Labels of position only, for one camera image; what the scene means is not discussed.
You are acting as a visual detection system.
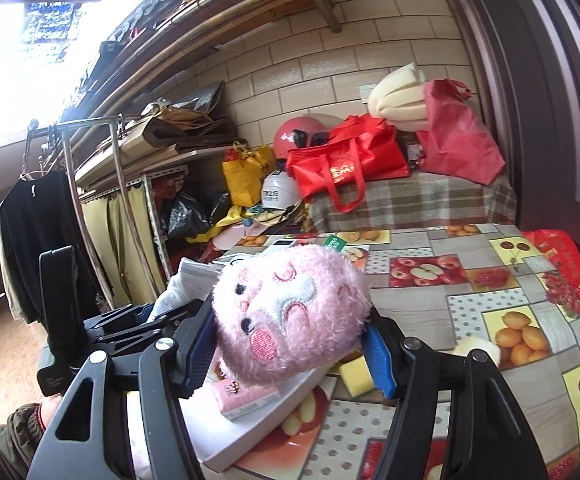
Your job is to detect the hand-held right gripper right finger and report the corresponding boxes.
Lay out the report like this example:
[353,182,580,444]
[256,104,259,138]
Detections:
[360,322,550,480]

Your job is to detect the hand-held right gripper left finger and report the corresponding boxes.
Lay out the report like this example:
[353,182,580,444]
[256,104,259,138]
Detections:
[25,305,221,480]

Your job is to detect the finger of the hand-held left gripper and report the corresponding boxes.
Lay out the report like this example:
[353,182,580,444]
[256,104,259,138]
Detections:
[82,302,158,333]
[101,299,205,358]

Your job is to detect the pink plush toy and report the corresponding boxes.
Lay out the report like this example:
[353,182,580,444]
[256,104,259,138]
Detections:
[211,246,373,386]

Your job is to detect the white foam box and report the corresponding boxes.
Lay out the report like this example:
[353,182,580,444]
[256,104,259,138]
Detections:
[125,367,338,480]

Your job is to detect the person's left forearm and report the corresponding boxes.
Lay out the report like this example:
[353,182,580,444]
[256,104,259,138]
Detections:
[0,400,53,480]

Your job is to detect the pink tissue pack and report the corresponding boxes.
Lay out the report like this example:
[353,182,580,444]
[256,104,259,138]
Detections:
[210,377,281,421]

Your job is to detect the black hanging garment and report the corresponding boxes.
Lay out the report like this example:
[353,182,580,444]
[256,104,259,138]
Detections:
[0,170,116,326]

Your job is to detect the yellow shelf curtain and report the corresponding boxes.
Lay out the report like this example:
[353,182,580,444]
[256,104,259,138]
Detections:
[80,185,165,306]

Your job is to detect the round yellow white sponge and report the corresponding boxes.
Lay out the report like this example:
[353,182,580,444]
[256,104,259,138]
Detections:
[454,337,501,368]

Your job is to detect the black plastic bag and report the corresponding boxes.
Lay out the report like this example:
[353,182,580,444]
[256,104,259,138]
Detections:
[167,192,231,241]

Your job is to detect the fruit print tablecloth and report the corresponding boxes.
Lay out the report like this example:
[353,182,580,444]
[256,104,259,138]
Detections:
[210,222,580,480]

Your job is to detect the metal storage shelf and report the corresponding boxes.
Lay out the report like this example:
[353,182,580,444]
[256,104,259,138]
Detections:
[72,147,193,286]

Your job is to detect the metal clothes rack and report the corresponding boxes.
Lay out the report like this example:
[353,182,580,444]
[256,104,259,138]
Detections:
[20,114,171,311]

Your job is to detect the yellow shopping bag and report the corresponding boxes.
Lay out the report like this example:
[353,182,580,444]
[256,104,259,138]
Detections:
[221,141,277,208]

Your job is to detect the plaid blanket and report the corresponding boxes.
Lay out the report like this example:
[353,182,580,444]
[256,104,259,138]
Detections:
[306,170,518,235]

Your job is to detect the white helmet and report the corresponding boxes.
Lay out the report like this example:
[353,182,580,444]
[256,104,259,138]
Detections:
[261,169,303,211]

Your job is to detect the pile of flattened cardboard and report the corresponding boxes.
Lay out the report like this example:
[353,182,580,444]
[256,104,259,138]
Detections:
[120,80,245,161]

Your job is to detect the red tote bag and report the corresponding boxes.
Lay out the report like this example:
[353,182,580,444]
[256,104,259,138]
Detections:
[286,114,411,213]

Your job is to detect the small red printed bag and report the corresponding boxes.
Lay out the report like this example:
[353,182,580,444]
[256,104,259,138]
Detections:
[522,229,580,301]

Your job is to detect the red helmet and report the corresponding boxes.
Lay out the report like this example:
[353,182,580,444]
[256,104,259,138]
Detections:
[274,116,341,161]

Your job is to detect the dark sunglasses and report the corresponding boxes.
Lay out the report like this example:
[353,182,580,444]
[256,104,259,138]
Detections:
[292,130,331,148]

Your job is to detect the red cloth bag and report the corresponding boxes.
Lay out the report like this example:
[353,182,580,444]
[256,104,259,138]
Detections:
[415,79,506,185]

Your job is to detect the white foam rolls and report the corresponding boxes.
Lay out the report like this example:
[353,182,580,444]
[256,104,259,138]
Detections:
[367,62,431,133]

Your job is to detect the dark wooden door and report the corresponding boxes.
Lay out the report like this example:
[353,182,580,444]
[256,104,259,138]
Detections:
[462,0,580,311]

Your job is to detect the bundle of bamboo poles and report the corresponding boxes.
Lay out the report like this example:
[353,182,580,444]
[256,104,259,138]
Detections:
[60,0,463,128]

